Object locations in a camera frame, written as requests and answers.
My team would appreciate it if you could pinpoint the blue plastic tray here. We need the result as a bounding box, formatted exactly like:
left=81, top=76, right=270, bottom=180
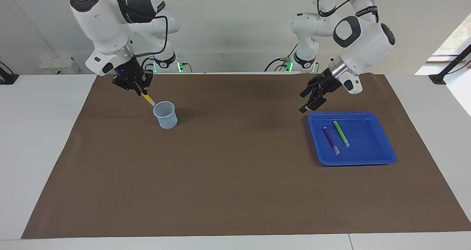
left=307, top=112, right=397, bottom=167

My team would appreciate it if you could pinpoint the purple pen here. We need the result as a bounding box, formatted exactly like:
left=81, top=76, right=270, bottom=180
left=323, top=127, right=340, bottom=155

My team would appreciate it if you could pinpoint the black right base cable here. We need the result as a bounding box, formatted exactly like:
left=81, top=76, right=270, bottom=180
left=141, top=57, right=157, bottom=74

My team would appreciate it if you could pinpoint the white power socket box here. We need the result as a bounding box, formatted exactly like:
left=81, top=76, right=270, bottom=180
left=40, top=57, right=79, bottom=75

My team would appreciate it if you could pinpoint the brown table mat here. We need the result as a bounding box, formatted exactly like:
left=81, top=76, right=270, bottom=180
left=21, top=73, right=471, bottom=239

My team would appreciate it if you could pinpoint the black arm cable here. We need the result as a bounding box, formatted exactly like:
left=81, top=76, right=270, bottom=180
left=316, top=0, right=379, bottom=22
left=133, top=15, right=169, bottom=57

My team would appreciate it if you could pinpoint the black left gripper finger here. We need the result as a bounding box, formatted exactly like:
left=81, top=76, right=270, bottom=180
left=299, top=94, right=327, bottom=114
left=299, top=76, right=321, bottom=98

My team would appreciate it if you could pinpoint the black clamp stand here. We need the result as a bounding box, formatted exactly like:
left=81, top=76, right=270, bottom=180
left=429, top=44, right=471, bottom=85

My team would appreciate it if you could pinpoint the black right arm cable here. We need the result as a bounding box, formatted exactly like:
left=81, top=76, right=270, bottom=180
left=133, top=15, right=169, bottom=57

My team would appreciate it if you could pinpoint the black left base cable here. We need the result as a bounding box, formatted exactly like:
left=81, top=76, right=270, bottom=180
left=264, top=40, right=299, bottom=72

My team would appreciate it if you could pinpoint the black table clamp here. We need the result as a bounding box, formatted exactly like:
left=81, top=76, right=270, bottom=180
left=0, top=62, right=20, bottom=85

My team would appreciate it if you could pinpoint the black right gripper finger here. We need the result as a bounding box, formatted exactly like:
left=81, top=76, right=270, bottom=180
left=139, top=72, right=153, bottom=94
left=112, top=77, right=137, bottom=92

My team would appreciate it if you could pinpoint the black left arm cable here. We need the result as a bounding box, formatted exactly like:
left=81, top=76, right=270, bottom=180
left=316, top=0, right=379, bottom=22

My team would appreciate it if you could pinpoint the clear plastic cup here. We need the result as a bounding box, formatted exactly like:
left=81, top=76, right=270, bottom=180
left=153, top=101, right=178, bottom=129

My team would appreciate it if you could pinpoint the yellow pen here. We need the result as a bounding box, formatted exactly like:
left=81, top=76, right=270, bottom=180
left=141, top=91, right=156, bottom=107

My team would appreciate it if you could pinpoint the bright window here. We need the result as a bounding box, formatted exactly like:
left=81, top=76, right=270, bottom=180
left=431, top=13, right=471, bottom=63

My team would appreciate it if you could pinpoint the green pen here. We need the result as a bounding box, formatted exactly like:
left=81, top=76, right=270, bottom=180
left=333, top=121, right=350, bottom=147

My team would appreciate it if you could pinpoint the black base cable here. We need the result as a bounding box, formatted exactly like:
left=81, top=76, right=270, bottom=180
left=141, top=57, right=157, bottom=74
left=264, top=40, right=299, bottom=72

